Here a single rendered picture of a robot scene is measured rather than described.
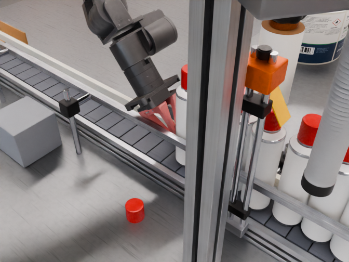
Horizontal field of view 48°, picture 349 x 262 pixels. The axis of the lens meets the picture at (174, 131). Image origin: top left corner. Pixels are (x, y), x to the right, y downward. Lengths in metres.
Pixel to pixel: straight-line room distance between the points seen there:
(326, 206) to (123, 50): 0.42
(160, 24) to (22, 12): 0.92
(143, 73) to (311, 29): 0.52
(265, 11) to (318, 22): 0.75
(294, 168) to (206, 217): 0.15
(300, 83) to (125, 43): 0.50
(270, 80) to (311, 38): 0.65
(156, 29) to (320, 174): 0.42
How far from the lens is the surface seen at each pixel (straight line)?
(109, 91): 0.90
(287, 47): 0.83
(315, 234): 0.66
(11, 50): 1.03
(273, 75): 0.44
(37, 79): 1.05
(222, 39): 0.36
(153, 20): 0.75
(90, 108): 0.91
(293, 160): 0.59
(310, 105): 0.96
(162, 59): 1.19
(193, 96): 0.41
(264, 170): 0.62
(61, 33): 1.39
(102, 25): 0.72
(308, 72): 1.08
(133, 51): 0.70
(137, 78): 0.71
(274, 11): 0.32
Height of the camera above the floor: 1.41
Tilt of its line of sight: 40 degrees down
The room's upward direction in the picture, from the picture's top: straight up
